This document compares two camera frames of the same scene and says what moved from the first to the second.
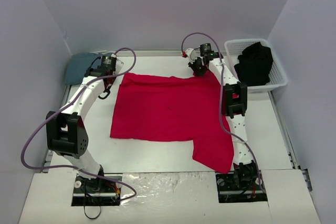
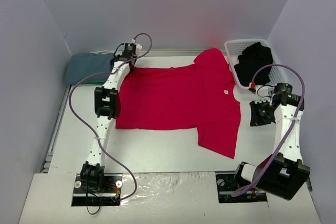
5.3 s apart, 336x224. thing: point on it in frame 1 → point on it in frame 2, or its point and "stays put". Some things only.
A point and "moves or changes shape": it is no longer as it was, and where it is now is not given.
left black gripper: x=105 y=91 → x=131 y=64
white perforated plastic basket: x=236 y=48 stays put
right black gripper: x=198 y=65 → x=259 y=114
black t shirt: x=254 y=65 stays put
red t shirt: x=175 y=108 moves or changes shape
